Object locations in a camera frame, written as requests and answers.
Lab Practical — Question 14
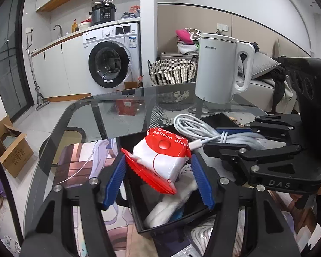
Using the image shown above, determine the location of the grey charging cable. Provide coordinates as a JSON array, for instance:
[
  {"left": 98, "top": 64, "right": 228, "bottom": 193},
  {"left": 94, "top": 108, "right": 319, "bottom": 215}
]
[{"left": 172, "top": 113, "right": 287, "bottom": 151}]

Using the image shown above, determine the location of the black cardboard storage box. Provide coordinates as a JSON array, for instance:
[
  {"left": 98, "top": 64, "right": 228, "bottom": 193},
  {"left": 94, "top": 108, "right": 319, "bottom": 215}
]
[{"left": 116, "top": 112, "right": 260, "bottom": 237}]

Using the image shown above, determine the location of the thin white rope bag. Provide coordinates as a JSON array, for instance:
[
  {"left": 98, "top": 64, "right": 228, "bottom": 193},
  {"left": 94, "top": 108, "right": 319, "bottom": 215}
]
[{"left": 190, "top": 207, "right": 246, "bottom": 256}]

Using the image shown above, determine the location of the red white balloon glue pack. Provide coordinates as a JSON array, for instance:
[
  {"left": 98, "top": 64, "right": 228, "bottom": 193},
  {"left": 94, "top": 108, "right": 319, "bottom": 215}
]
[{"left": 120, "top": 128, "right": 191, "bottom": 195}]

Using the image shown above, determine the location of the grey sofa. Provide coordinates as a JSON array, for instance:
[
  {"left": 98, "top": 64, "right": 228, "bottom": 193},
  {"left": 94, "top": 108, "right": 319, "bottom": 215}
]
[{"left": 235, "top": 39, "right": 311, "bottom": 113}]

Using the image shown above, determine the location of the white electric kettle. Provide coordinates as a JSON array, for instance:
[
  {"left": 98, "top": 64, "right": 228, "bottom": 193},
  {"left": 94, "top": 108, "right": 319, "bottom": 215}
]
[{"left": 195, "top": 33, "right": 255, "bottom": 105}]

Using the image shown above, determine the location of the woven wicker basket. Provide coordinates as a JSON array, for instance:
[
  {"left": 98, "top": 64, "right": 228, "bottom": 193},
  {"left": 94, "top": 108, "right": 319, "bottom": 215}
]
[{"left": 147, "top": 59, "right": 197, "bottom": 86}]

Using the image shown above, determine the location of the floor mop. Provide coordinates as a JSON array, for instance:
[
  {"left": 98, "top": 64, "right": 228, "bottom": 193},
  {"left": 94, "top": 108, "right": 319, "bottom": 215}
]
[{"left": 25, "top": 34, "right": 50, "bottom": 111}]

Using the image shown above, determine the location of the open brown cardboard box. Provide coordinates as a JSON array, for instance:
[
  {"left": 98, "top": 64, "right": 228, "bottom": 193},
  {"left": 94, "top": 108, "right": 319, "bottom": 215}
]
[{"left": 0, "top": 115, "right": 33, "bottom": 178}]

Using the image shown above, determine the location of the white front-load washing machine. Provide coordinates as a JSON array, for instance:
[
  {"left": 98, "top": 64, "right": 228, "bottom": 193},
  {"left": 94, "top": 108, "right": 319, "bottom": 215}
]
[{"left": 83, "top": 22, "right": 141, "bottom": 95}]

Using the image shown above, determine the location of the black electric pressure cooker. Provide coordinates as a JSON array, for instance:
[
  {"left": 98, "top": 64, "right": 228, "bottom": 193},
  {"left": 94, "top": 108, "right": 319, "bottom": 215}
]
[{"left": 89, "top": 2, "right": 116, "bottom": 25}]

